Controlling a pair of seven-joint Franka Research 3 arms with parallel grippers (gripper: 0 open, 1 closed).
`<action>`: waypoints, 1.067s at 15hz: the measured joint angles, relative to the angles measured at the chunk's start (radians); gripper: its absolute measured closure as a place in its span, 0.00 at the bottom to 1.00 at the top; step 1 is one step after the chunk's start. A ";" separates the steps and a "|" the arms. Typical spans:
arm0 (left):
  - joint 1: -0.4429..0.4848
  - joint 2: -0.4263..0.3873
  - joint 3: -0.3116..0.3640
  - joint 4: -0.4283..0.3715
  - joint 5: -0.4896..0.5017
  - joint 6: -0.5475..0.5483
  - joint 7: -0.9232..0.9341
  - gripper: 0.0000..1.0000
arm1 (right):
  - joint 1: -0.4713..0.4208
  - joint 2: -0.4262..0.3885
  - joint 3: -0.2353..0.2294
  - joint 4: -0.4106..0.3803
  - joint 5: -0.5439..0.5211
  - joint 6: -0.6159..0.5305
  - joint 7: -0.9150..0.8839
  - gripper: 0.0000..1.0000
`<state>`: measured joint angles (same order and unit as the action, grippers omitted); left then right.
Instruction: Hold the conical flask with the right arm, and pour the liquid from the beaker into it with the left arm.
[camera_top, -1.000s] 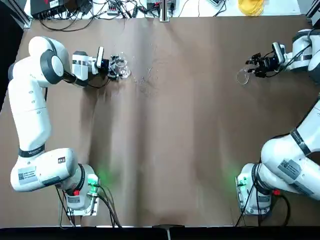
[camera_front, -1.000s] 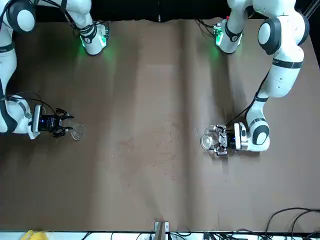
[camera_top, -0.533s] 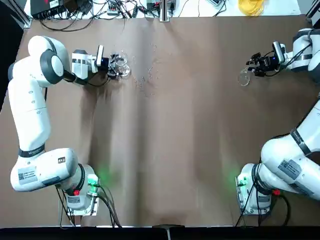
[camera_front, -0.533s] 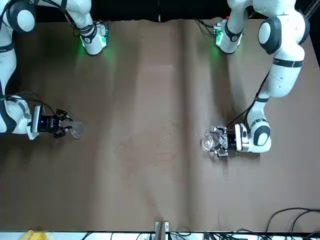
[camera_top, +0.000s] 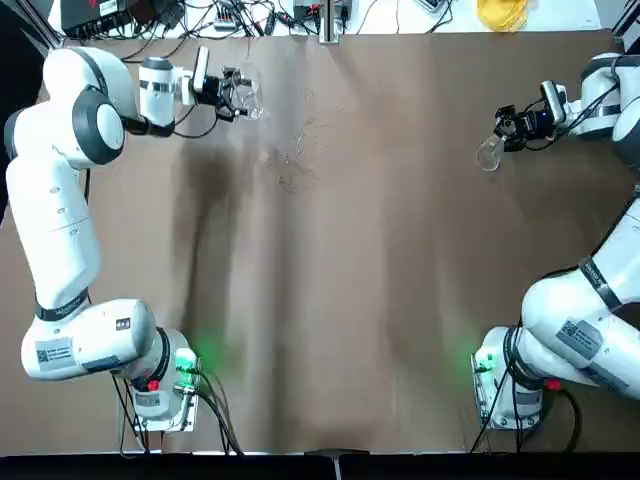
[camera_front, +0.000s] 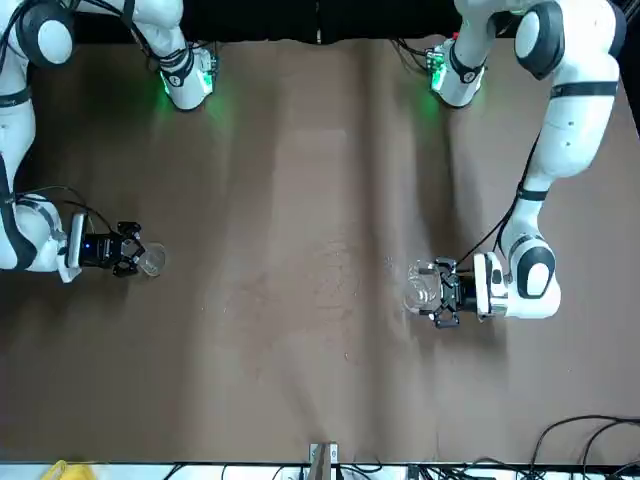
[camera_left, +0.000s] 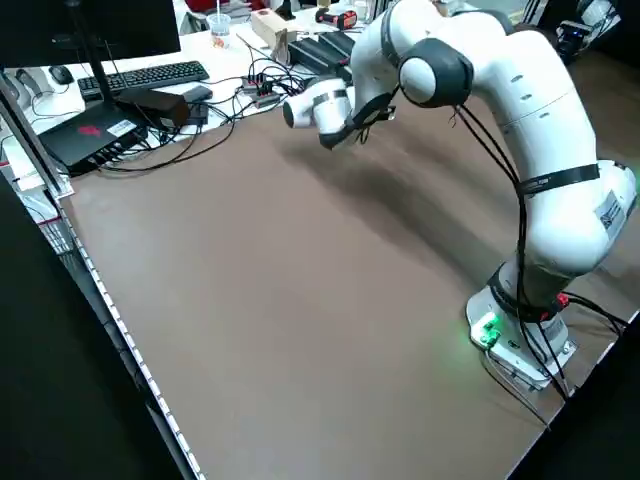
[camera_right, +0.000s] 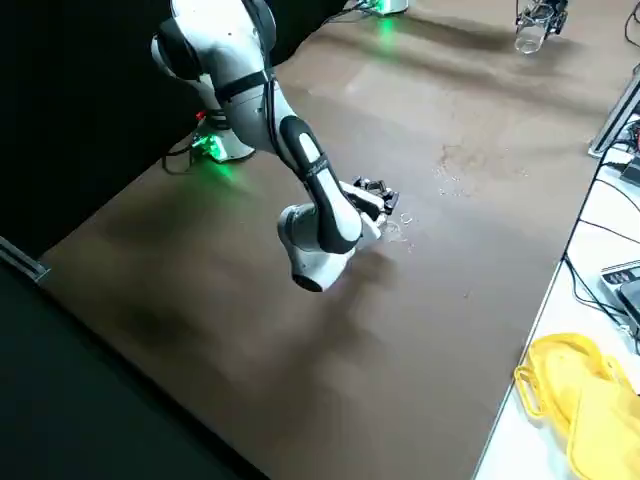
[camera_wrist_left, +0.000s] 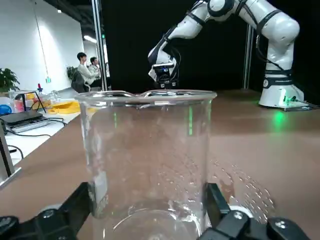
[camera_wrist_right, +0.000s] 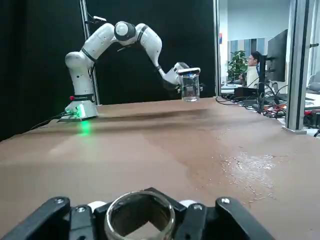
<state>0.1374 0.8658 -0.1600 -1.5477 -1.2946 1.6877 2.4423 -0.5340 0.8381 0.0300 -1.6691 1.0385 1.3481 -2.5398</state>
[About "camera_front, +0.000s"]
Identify clear glass conical flask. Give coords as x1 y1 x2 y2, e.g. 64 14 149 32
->
135 242 168 278

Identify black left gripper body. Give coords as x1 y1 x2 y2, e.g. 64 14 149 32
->
453 273 476 312

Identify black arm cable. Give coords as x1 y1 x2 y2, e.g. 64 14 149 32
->
13 184 114 236
457 129 544 266

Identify clear glass beaker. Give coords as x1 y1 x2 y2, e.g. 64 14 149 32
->
402 258 445 317

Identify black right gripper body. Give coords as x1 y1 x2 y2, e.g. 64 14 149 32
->
82 233 126 266

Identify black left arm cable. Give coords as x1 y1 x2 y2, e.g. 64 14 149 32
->
457 129 544 266

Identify looped black cable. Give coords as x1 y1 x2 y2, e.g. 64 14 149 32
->
528 413 640 480

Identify yellow plastic bag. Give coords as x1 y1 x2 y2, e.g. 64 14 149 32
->
43 459 95 480

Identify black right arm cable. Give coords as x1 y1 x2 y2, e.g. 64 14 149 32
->
13 184 114 236

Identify aluminium camera post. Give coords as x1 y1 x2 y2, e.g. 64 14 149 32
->
307 441 340 480

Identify black left foot cables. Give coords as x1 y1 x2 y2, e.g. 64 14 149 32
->
393 35 432 71

